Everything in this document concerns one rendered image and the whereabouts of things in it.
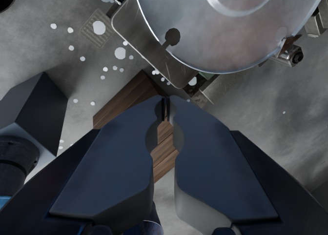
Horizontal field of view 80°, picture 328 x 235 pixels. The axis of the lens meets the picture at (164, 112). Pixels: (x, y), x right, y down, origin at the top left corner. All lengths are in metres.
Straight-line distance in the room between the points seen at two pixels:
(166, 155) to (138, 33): 0.80
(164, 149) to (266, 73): 0.95
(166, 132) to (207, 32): 0.67
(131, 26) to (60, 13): 0.80
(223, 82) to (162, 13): 0.30
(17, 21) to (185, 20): 0.89
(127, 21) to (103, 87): 0.89
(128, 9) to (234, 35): 0.15
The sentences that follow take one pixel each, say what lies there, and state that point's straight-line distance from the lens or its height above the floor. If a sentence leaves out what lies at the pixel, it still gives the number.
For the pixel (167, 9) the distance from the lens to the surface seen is 0.27.
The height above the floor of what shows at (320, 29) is 0.73.
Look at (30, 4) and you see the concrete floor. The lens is 1.07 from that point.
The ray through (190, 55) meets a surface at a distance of 0.29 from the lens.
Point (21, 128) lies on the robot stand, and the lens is 0.74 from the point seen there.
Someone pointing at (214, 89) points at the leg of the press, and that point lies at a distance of 0.52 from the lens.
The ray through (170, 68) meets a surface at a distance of 0.29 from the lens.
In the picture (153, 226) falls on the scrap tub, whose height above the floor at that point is 0.38.
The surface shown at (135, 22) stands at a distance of 0.26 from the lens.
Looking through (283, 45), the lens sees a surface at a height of 0.79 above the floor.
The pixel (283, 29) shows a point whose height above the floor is 0.78.
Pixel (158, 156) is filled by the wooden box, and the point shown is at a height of 0.35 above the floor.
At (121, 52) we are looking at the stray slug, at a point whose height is 0.65.
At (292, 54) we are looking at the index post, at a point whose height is 0.79.
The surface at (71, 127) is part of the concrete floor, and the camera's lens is 1.26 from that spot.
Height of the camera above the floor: 1.04
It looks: 54 degrees down
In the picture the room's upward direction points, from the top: 149 degrees clockwise
